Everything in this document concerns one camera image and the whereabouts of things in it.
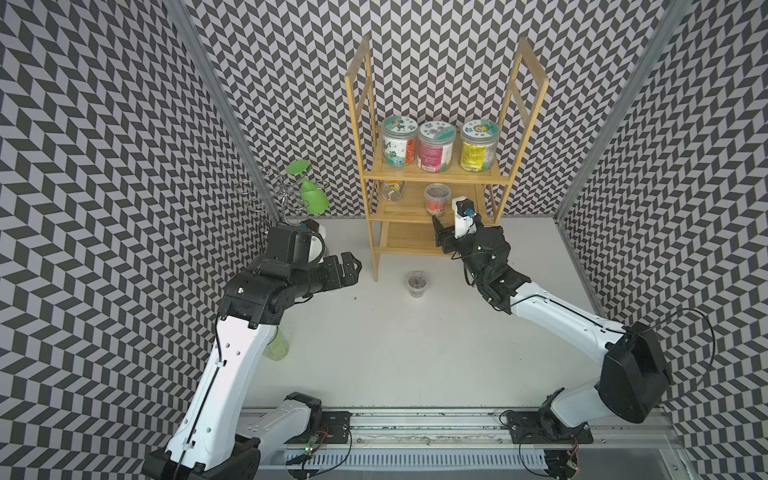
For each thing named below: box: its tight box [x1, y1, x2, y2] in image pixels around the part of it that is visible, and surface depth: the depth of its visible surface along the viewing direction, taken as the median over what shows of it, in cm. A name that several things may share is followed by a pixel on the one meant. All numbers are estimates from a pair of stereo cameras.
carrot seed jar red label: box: [381, 115, 418, 168], surface depth 66 cm
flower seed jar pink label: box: [416, 121, 457, 173], surface depth 65 cm
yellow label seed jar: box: [460, 119, 500, 172], surface depth 64 cm
